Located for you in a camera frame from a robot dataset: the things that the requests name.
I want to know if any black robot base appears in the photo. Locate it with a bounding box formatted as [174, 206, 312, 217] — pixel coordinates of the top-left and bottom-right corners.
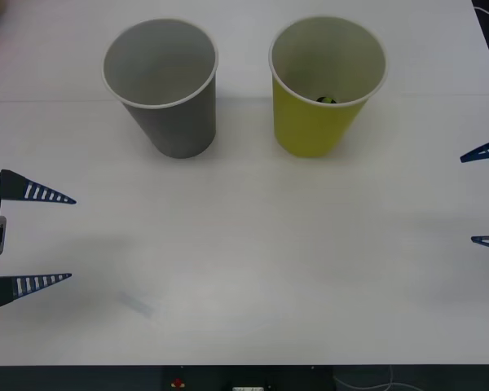
[0, 364, 489, 391]

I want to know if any yellow-green plastic waste bin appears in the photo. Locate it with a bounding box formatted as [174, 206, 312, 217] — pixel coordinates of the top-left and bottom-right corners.
[268, 15, 388, 159]

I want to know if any grey plastic waste bin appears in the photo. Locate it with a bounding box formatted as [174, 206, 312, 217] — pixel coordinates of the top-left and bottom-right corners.
[101, 18, 220, 160]

